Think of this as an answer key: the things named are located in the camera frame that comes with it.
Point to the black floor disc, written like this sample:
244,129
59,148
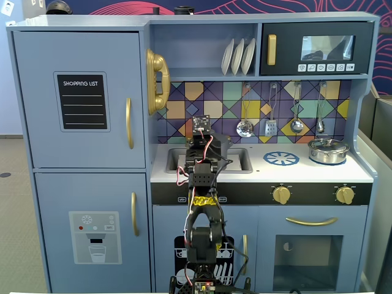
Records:
4,175

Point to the steel serving fork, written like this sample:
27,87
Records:
320,126

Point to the gold stove knob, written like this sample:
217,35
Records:
345,194
281,194

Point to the gray toy sink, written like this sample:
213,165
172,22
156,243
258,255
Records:
242,159

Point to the gray partition box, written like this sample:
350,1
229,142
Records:
382,122

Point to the blue fridge door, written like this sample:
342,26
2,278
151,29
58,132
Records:
36,92

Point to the black microwave door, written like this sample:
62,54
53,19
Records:
288,46

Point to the steel slotted spatula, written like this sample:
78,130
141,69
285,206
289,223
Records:
271,128

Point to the blue freezer door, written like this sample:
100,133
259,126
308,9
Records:
61,196

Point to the gold toy telephone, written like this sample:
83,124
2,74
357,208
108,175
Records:
159,59

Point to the shiny steel pot lid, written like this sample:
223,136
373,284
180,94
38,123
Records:
324,144

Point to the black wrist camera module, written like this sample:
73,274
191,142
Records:
201,124

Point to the blue dishwasher door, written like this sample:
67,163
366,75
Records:
165,220

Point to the steel ladle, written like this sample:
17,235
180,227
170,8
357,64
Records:
296,125

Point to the blue wooden toy kitchen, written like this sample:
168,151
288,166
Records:
363,128

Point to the black helmet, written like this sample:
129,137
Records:
58,7

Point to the white wall outlet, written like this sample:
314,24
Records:
6,8
10,23

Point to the robot controller board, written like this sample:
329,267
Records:
203,287

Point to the yellow tape strip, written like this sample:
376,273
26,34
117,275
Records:
205,201

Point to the small black cylinder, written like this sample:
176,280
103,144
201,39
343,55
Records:
156,10

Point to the white toy plate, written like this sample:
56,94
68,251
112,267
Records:
237,58
248,56
227,58

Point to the black shopping list board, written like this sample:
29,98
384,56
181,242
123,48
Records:
82,101

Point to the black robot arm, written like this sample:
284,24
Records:
200,180

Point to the blue oven door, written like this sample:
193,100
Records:
266,220

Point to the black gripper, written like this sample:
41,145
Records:
216,143

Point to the steel skimmer spoon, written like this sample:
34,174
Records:
245,128

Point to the black camera device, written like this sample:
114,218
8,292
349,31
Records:
183,10

